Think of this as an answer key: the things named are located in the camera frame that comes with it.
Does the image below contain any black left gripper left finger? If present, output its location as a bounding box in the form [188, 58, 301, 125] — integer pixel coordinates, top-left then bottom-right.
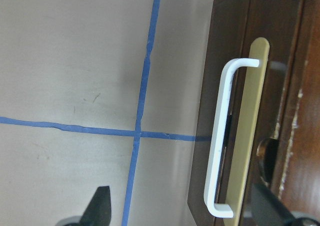
[80, 186, 112, 226]

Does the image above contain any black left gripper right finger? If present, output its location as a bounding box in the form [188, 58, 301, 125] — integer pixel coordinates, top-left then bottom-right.
[251, 183, 295, 226]

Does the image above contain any dark wooden drawer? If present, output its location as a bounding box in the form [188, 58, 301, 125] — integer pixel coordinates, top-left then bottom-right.
[187, 0, 320, 226]

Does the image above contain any white drawer handle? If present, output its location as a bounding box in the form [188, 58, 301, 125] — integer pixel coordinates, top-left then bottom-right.
[203, 58, 260, 218]

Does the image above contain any brass handle backplate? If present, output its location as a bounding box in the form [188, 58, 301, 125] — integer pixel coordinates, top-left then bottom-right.
[223, 38, 270, 226]

